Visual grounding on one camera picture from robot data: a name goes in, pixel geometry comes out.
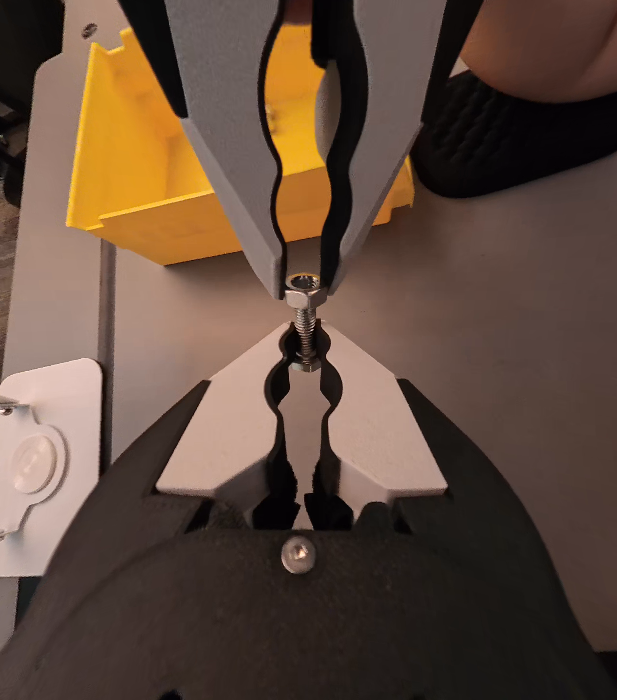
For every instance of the person's right hand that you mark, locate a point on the person's right hand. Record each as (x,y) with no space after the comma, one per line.
(297,11)

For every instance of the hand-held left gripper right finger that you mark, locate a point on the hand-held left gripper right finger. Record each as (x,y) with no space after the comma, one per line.
(385,437)

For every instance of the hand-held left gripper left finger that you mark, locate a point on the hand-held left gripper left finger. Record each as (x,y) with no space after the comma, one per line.
(221,437)

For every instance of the steel hex nut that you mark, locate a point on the steel hex nut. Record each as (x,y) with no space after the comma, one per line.
(305,295)

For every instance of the yellow plastic bin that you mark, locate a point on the yellow plastic bin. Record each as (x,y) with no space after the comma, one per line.
(138,191)

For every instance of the person's right forearm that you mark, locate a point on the person's right forearm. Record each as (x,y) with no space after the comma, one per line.
(560,44)

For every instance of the steel hex bolt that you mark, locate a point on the steel hex bolt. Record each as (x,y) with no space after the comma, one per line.
(304,342)

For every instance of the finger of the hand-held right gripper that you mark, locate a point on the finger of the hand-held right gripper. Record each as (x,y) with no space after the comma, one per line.
(390,109)
(226,136)

